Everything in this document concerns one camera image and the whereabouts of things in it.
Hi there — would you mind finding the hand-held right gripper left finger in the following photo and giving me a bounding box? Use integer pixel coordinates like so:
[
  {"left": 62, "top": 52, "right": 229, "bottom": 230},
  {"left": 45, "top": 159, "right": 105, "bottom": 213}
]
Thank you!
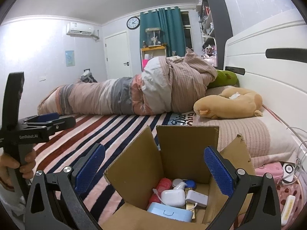
[{"left": 25, "top": 143, "right": 106, "bottom": 230}]

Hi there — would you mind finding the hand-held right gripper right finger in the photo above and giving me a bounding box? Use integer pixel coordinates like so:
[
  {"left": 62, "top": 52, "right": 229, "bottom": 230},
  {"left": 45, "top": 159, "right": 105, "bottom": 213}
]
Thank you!
[{"left": 203, "top": 146, "right": 281, "bottom": 230}]

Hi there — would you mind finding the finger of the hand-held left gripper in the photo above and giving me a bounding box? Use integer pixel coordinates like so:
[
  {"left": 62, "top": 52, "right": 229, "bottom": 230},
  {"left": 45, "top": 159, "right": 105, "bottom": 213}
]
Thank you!
[
  {"left": 23, "top": 113, "right": 61, "bottom": 125},
  {"left": 45, "top": 116, "right": 76, "bottom": 135}
]

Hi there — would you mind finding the blue white contact lens case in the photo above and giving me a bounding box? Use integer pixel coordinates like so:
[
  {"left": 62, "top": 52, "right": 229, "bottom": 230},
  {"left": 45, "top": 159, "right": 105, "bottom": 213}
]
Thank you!
[{"left": 171, "top": 178, "right": 197, "bottom": 191}]

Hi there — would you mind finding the small white adapter box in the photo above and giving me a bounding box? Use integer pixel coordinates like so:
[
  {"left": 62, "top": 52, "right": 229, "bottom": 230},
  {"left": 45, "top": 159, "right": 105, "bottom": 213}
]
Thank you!
[{"left": 186, "top": 190, "right": 209, "bottom": 208}]

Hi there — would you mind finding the small white spray bottle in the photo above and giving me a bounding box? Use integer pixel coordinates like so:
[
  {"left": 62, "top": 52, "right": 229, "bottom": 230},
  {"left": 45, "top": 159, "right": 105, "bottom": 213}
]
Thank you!
[{"left": 173, "top": 182, "right": 188, "bottom": 192}]

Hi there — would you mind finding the gold rectangular bar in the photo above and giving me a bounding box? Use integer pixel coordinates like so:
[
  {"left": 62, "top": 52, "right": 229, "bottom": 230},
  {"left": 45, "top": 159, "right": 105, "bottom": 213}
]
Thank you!
[{"left": 186, "top": 205, "right": 197, "bottom": 222}]

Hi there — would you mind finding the white earbud case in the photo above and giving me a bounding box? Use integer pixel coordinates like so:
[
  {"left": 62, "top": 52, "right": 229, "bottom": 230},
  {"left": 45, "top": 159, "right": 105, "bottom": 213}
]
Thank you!
[{"left": 160, "top": 189, "right": 186, "bottom": 207}]

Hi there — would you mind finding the brown cardboard box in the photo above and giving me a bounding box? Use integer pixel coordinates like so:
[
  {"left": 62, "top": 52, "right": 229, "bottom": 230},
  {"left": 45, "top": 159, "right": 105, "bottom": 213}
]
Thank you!
[{"left": 101, "top": 125, "right": 256, "bottom": 230}]

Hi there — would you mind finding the pink plastic bottle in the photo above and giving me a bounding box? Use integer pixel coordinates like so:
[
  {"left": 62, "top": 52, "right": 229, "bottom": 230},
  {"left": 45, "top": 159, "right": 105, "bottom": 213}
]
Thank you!
[{"left": 150, "top": 178, "right": 172, "bottom": 205}]

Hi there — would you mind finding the light blue square box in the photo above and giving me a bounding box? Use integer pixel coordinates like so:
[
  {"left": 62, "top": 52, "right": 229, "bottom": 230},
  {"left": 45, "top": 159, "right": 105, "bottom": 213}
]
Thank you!
[{"left": 147, "top": 202, "right": 194, "bottom": 222}]

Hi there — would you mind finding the person's left hand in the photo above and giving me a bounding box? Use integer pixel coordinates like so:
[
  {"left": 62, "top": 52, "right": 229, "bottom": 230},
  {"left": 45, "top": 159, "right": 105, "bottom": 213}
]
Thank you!
[{"left": 0, "top": 149, "right": 37, "bottom": 191}]

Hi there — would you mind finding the striped fleece blanket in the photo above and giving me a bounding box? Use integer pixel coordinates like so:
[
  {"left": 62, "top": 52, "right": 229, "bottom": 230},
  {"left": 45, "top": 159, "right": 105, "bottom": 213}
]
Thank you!
[{"left": 14, "top": 111, "right": 195, "bottom": 230}]

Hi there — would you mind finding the pink grey striped duvet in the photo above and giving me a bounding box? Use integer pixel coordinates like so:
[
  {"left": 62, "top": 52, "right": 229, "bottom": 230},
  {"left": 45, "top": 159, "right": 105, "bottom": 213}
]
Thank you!
[{"left": 37, "top": 48, "right": 219, "bottom": 115}]

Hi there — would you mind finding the grey black bag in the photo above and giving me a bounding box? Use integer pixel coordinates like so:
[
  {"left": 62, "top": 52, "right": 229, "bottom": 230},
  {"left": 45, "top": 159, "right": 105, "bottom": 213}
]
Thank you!
[{"left": 80, "top": 69, "right": 97, "bottom": 83}]

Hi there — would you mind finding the pink ribbed pillow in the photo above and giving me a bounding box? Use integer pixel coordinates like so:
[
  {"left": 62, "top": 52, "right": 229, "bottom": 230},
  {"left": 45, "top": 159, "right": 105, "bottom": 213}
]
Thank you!
[{"left": 192, "top": 117, "right": 300, "bottom": 168}]

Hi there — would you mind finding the pink rectangular case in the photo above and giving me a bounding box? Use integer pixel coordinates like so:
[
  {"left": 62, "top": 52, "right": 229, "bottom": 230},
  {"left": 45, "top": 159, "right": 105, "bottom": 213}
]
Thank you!
[{"left": 254, "top": 162, "right": 285, "bottom": 185}]

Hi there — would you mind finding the tan plush toy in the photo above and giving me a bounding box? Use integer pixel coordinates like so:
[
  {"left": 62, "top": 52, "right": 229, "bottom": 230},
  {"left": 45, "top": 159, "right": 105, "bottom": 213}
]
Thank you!
[{"left": 193, "top": 87, "right": 263, "bottom": 119}]

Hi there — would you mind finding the small white round-faced device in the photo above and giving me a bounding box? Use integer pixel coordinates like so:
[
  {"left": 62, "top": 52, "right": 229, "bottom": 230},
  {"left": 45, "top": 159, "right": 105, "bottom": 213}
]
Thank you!
[{"left": 282, "top": 162, "right": 299, "bottom": 185}]

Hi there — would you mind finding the cream rectangular stick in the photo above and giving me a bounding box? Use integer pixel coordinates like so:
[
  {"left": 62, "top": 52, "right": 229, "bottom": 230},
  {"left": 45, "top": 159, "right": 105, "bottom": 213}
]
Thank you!
[{"left": 281, "top": 196, "right": 296, "bottom": 226}]

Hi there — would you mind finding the pink polka dot cloth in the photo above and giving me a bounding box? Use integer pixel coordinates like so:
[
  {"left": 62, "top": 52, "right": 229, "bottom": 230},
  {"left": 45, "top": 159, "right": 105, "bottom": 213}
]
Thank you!
[{"left": 273, "top": 177, "right": 307, "bottom": 221}]

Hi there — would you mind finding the white door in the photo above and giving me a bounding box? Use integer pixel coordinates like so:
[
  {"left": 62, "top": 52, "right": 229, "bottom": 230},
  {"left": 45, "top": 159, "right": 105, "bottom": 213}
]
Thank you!
[{"left": 104, "top": 31, "right": 133, "bottom": 77}]

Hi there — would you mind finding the white air conditioner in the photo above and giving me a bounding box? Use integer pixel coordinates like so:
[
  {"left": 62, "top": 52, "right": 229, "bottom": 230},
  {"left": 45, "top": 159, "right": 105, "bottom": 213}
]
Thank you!
[{"left": 66, "top": 22, "right": 99, "bottom": 40}]

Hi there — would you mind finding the green plush toy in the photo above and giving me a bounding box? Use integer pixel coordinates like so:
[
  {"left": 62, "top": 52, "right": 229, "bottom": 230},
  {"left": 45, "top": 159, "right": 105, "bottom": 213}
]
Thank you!
[{"left": 207, "top": 70, "right": 239, "bottom": 88}]

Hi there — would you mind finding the white bed headboard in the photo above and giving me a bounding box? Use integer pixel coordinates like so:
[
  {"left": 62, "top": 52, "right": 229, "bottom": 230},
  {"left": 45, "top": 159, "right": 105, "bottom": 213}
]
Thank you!
[{"left": 223, "top": 14, "right": 307, "bottom": 146}]

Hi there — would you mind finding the yellow shelf unit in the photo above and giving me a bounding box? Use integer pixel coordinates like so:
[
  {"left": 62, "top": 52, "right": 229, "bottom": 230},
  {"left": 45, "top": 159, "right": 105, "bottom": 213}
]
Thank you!
[{"left": 140, "top": 45, "right": 168, "bottom": 72}]

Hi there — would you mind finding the glass display case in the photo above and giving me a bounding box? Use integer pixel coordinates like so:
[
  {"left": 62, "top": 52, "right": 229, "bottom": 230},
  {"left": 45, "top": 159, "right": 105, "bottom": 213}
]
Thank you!
[{"left": 145, "top": 27, "right": 161, "bottom": 47}]

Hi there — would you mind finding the teal curtain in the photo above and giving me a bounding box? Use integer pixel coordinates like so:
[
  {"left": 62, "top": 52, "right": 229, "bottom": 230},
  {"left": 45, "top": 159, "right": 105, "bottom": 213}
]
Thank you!
[{"left": 139, "top": 7, "right": 187, "bottom": 58}]

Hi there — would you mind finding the window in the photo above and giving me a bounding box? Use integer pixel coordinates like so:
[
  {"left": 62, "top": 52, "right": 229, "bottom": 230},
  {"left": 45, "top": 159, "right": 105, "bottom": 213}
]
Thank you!
[{"left": 181, "top": 12, "right": 193, "bottom": 49}]

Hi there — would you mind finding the dark tall bookshelf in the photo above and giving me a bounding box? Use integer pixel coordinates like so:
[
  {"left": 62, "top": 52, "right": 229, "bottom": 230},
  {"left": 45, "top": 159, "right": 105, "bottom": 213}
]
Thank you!
[{"left": 193, "top": 0, "right": 233, "bottom": 66}]

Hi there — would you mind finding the small wall poster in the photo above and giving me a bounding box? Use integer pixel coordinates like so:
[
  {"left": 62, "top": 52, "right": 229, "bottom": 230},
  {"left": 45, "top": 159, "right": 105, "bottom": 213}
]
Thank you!
[{"left": 65, "top": 50, "right": 75, "bottom": 67}]

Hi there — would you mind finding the white cable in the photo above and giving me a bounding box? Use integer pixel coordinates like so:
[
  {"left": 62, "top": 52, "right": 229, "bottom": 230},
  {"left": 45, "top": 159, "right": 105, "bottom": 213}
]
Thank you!
[{"left": 286, "top": 127, "right": 307, "bottom": 180}]

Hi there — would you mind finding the round wall clock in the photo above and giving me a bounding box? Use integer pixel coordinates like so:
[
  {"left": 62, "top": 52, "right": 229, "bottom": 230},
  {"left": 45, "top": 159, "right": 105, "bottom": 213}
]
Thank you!
[{"left": 126, "top": 17, "right": 140, "bottom": 30}]

